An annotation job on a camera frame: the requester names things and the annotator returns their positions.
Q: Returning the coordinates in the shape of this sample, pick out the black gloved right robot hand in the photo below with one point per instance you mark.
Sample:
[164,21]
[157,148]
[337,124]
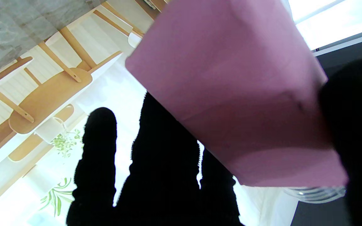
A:
[162,175]

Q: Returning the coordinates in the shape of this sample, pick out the square pink jar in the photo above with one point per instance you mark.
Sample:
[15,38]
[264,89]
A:
[231,94]

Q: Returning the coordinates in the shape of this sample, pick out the spiky leaf potted plant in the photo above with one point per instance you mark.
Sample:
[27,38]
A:
[57,196]

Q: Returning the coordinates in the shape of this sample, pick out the small potted herb plant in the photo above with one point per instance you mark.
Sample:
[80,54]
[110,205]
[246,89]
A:
[50,130]

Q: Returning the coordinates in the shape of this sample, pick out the wooden dining table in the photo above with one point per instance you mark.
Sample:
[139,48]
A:
[49,97]

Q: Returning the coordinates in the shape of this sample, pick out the wooden chair white seat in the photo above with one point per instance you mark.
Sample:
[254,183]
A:
[134,39]

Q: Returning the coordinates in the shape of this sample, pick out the wooden bookshelf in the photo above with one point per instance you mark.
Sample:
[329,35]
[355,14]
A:
[156,3]

